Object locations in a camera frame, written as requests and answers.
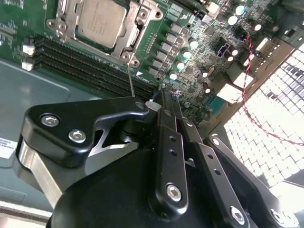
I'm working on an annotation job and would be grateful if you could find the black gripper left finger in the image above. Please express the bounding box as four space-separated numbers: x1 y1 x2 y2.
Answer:
15 85 190 216

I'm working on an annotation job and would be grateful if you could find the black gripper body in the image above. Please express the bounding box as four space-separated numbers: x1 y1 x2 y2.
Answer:
46 121 228 228

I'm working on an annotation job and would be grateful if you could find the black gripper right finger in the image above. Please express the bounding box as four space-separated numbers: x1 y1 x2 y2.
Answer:
175 94 301 228

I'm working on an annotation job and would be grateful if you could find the metal locking lever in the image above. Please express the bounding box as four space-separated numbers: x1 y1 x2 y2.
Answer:
57 0 67 24
126 66 136 98

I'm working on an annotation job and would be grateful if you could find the silver CPU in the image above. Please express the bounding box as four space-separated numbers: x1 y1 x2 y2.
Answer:
74 0 128 49

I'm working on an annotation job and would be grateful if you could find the metal socket cover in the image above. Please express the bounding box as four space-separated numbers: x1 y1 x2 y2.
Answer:
55 0 149 61

